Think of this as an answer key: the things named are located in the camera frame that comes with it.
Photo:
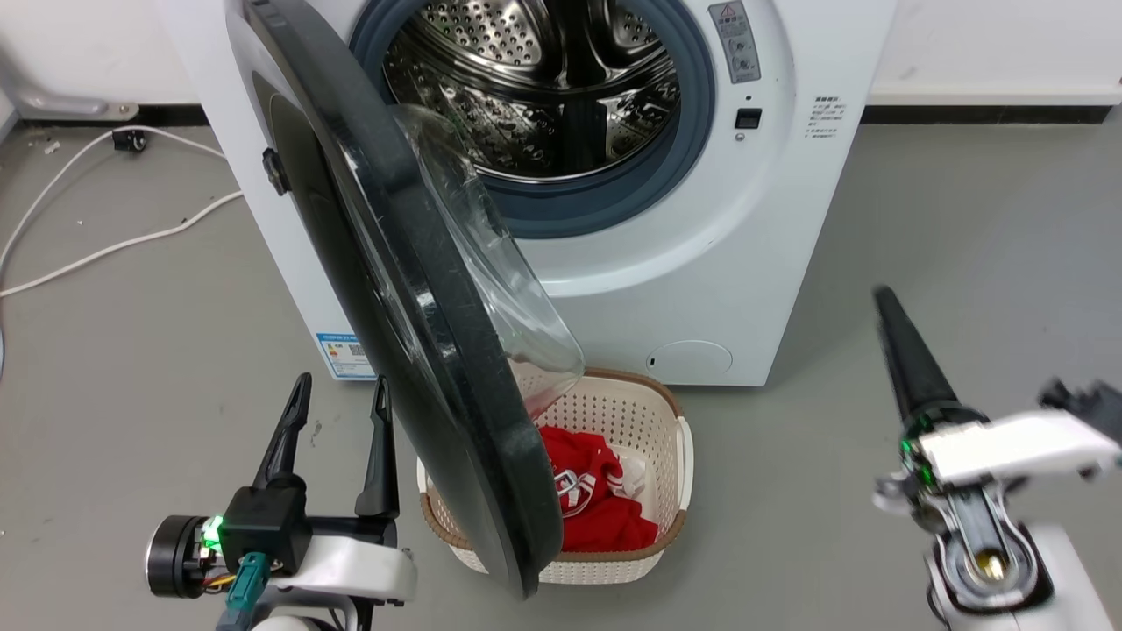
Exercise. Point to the white drain pipe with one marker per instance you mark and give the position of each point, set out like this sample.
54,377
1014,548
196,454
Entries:
61,103

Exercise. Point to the round white filter cover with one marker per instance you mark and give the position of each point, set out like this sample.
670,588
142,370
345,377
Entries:
691,359

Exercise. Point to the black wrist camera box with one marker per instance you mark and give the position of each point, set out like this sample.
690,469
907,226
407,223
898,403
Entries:
1082,399
263,530

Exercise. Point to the dark grey washing machine door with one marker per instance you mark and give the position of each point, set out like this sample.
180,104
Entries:
421,350

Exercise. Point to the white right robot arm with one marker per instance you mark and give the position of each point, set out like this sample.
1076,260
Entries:
1026,578

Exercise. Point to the red garment with white print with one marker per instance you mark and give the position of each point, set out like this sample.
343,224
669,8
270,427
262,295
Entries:
605,517

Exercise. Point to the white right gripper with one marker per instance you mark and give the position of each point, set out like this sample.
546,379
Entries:
1008,447

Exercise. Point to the white front-load washing machine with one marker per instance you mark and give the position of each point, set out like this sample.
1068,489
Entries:
701,263

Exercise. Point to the black door lock socket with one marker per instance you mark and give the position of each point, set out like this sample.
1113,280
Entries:
748,118

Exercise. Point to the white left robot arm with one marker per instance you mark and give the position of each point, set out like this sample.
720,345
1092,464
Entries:
298,618

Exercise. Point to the cream perforated laundry basket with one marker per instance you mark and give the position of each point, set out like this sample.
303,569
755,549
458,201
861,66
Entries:
649,421

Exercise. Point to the blue-grey rubber door gasket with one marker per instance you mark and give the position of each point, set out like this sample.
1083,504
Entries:
675,166

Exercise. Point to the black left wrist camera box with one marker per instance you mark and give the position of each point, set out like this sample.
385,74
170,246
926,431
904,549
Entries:
263,530

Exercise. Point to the white cloth piece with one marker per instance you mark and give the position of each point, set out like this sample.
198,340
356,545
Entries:
633,473

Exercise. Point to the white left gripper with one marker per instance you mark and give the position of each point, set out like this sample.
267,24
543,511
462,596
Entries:
368,570

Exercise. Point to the grey warning sticker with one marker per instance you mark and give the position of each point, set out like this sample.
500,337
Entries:
734,39

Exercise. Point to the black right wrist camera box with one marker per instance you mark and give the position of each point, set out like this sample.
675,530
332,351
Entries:
1082,399

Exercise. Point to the blue white energy label sticker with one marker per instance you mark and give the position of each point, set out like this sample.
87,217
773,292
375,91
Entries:
344,355

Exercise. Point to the perforated steel washer drum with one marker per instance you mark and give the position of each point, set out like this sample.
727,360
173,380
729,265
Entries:
543,96

